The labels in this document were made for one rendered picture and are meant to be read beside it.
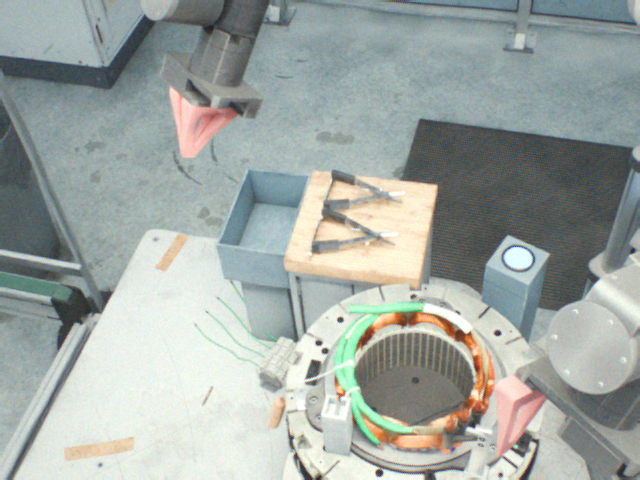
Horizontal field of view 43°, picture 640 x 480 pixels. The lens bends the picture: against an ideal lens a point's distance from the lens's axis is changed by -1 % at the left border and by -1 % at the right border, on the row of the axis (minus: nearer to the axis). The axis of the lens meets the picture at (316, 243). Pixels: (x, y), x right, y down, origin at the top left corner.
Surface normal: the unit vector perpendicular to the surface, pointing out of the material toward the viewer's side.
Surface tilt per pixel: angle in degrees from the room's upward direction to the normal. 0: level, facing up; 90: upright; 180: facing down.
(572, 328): 62
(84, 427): 0
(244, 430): 0
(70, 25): 90
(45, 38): 90
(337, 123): 0
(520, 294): 90
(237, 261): 90
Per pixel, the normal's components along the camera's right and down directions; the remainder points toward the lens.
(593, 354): -0.73, 0.13
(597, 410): -0.52, 0.29
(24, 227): 0.86, 0.39
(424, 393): -0.07, -0.65
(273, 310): -0.23, 0.75
